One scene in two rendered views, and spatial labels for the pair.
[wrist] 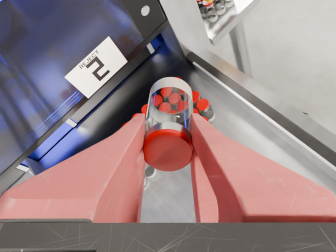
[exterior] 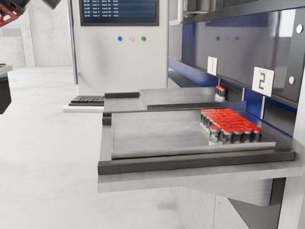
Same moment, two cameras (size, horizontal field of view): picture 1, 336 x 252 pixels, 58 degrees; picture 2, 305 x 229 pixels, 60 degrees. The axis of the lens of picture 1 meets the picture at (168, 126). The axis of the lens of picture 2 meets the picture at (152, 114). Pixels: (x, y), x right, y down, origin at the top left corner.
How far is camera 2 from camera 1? 0.64 m
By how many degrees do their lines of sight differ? 75
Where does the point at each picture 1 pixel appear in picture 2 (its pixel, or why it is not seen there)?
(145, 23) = (288, 87)
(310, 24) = not seen: outside the picture
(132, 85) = (282, 137)
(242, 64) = not seen: outside the picture
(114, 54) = (269, 84)
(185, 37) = (298, 134)
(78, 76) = (256, 73)
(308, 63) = not seen: outside the picture
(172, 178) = (196, 131)
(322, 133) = (171, 174)
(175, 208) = (179, 129)
